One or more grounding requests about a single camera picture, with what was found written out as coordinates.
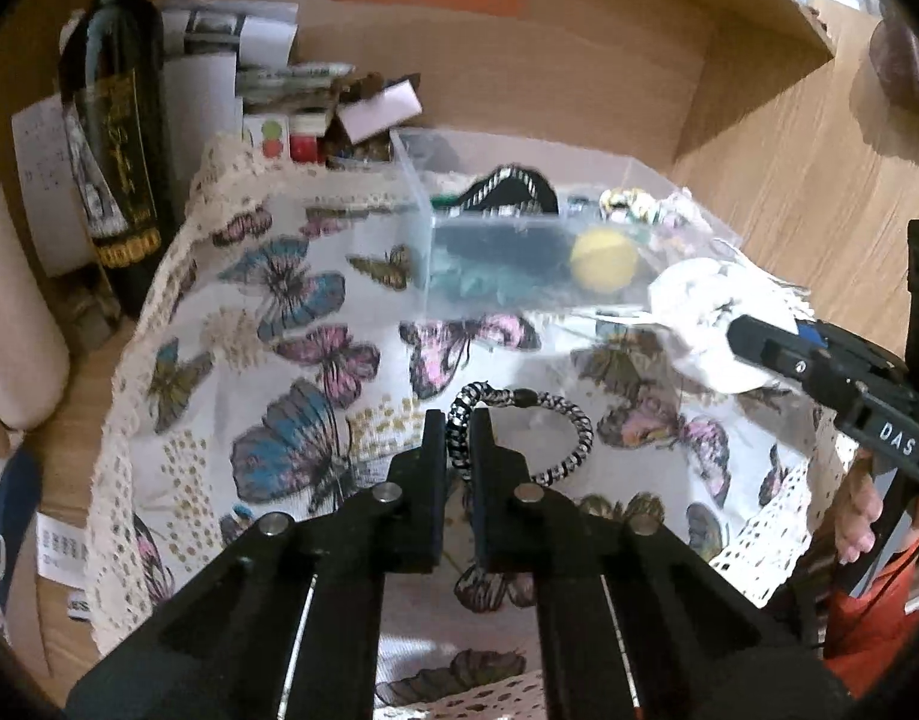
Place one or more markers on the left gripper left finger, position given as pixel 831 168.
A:
pixel 285 622

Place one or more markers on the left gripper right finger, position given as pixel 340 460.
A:
pixel 633 623

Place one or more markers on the white face mask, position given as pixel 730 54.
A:
pixel 694 301

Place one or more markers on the black white braided hairband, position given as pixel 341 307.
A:
pixel 553 433

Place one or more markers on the yellow sponge roll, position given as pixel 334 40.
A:
pixel 603 260

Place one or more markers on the black chain pouch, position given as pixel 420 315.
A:
pixel 510 190

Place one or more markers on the person's right hand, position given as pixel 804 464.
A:
pixel 858 508

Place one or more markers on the floral fabric piece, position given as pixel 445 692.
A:
pixel 674 222

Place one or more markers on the butterfly print cloth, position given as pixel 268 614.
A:
pixel 283 359

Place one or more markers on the pink tied curtain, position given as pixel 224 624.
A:
pixel 894 55

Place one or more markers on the beige cylinder roll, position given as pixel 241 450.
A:
pixel 34 359

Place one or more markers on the clear plastic storage box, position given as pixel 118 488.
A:
pixel 446 162

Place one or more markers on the wooden shelf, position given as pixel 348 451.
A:
pixel 758 49

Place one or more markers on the small white box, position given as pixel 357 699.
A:
pixel 390 107

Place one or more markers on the stack of papers and books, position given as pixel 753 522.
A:
pixel 286 106

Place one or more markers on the dark wine bottle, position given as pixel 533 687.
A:
pixel 112 103

